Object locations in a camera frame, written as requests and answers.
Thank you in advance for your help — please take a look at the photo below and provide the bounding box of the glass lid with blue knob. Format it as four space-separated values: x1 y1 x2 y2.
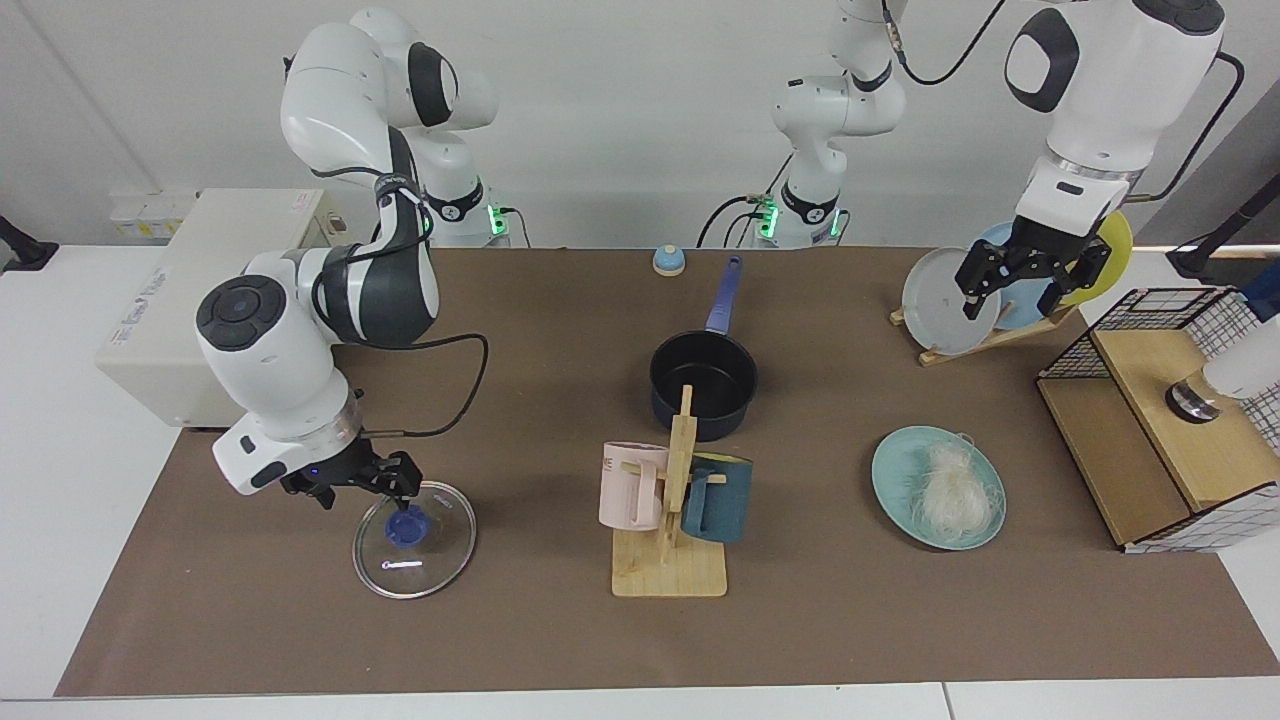
352 480 478 601

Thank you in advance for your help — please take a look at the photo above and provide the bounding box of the white vermicelli bundle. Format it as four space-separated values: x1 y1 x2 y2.
908 434 1004 541

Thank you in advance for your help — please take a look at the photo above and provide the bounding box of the grey plate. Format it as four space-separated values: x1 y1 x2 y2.
901 247 1001 357

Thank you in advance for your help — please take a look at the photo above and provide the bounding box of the light blue plate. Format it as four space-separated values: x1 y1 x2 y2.
975 222 1051 331

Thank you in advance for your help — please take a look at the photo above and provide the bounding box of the wooden plate rack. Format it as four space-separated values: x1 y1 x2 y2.
889 305 1081 367

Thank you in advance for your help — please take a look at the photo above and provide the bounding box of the yellow plate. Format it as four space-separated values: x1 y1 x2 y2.
1055 210 1134 306

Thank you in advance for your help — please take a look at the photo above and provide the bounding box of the pale green plate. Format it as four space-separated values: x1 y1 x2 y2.
871 426 1007 551

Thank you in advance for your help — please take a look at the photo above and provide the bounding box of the black stand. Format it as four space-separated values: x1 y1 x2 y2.
0 215 59 273
1165 175 1280 281

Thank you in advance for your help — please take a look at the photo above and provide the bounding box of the white cylinder with silver end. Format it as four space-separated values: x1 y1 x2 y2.
1165 335 1280 426

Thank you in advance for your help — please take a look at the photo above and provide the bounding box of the blue object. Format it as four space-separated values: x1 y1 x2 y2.
1240 260 1280 323

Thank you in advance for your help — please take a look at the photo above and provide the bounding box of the pink cup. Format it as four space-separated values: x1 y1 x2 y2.
598 441 669 532

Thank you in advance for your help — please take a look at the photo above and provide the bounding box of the pale toaster oven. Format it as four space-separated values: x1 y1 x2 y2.
95 188 346 431

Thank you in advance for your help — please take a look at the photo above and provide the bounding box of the wooden cup stand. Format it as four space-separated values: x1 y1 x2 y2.
611 385 728 599

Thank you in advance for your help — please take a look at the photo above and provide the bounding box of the dark teal cup yellow inside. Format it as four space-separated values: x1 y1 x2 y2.
681 452 753 545

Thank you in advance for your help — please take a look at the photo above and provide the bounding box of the white socket box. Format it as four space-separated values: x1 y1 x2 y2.
108 190 201 241

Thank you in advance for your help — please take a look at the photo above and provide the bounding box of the brown table cloth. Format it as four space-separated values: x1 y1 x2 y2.
55 246 1280 698

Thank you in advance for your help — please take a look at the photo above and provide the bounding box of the black pot with purple handle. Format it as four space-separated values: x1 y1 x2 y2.
649 256 758 442

